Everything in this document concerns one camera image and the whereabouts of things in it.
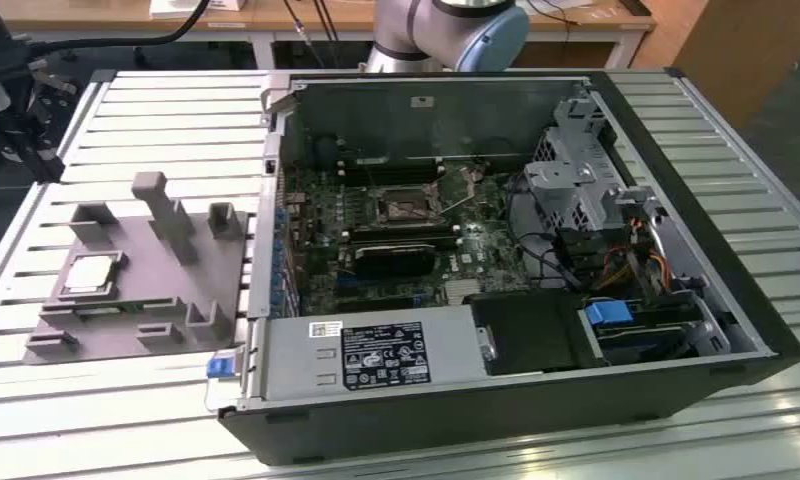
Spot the silver CPU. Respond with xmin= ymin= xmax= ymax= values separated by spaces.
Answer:
xmin=62 ymin=254 xmax=122 ymax=294

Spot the black RAM slot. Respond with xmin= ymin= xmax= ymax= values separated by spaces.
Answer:
xmin=338 ymin=161 xmax=443 ymax=170
xmin=349 ymin=227 xmax=461 ymax=236
xmin=338 ymin=167 xmax=443 ymax=175
xmin=338 ymin=172 xmax=443 ymax=181
xmin=349 ymin=231 xmax=461 ymax=241
xmin=349 ymin=240 xmax=461 ymax=250
xmin=349 ymin=236 xmax=461 ymax=246
xmin=338 ymin=178 xmax=443 ymax=186

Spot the CPU socket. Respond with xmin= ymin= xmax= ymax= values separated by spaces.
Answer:
xmin=369 ymin=187 xmax=435 ymax=224

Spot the black expansion card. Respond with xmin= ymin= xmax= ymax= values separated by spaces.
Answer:
xmin=354 ymin=243 xmax=436 ymax=275

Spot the metal locking lever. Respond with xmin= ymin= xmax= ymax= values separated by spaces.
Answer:
xmin=437 ymin=184 xmax=489 ymax=214

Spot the green motherboard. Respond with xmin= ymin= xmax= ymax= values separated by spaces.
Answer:
xmin=276 ymin=132 xmax=532 ymax=319

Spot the metal socket cover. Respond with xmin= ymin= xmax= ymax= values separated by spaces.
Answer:
xmin=424 ymin=167 xmax=493 ymax=200

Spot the black plastic cover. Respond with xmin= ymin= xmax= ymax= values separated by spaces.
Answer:
xmin=469 ymin=292 xmax=605 ymax=376

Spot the grey metal drive cage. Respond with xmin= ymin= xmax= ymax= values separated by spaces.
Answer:
xmin=523 ymin=97 xmax=668 ymax=234

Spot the silver power supply unit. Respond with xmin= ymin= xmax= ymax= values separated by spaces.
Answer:
xmin=256 ymin=313 xmax=489 ymax=401

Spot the blue disk carrier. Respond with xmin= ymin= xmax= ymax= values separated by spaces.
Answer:
xmin=583 ymin=298 xmax=635 ymax=329

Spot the blue case latch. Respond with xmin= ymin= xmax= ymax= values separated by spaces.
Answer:
xmin=205 ymin=349 xmax=238 ymax=379

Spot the grey parts rack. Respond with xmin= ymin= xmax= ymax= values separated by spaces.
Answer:
xmin=24 ymin=171 xmax=258 ymax=366

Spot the black PC case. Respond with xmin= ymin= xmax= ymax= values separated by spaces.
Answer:
xmin=216 ymin=69 xmax=800 ymax=469

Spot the wooden desk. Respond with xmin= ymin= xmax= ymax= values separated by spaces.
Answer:
xmin=0 ymin=0 xmax=656 ymax=71

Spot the metal disk bay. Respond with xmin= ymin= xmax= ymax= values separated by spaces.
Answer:
xmin=576 ymin=292 xmax=735 ymax=369

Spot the white box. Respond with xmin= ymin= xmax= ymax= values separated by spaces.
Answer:
xmin=149 ymin=0 xmax=208 ymax=19

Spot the black equipment stand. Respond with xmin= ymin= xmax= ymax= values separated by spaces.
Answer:
xmin=0 ymin=0 xmax=82 ymax=184

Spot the brown wooden cabinet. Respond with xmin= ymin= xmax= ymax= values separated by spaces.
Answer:
xmin=629 ymin=0 xmax=800 ymax=129

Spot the black wire bundle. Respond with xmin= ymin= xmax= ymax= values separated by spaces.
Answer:
xmin=505 ymin=167 xmax=579 ymax=294

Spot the yellow wire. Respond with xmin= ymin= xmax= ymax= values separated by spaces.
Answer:
xmin=592 ymin=268 xmax=627 ymax=292

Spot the orange wire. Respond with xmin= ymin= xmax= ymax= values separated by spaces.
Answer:
xmin=629 ymin=217 xmax=675 ymax=290

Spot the thick black cable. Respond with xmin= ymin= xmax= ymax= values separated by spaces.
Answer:
xmin=25 ymin=0 xmax=213 ymax=56

